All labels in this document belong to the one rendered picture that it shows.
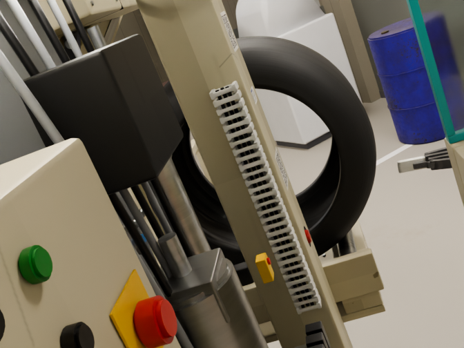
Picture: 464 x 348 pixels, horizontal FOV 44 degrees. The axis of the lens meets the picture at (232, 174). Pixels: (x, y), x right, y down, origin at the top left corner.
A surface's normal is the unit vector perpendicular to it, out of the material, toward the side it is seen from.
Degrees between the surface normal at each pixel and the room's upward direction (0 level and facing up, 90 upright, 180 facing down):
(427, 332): 0
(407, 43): 90
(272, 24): 90
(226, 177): 90
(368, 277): 90
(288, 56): 53
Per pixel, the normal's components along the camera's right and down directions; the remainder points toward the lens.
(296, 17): 0.42, 0.11
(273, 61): 0.05, -0.47
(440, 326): -0.36, -0.89
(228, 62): -0.10, 0.33
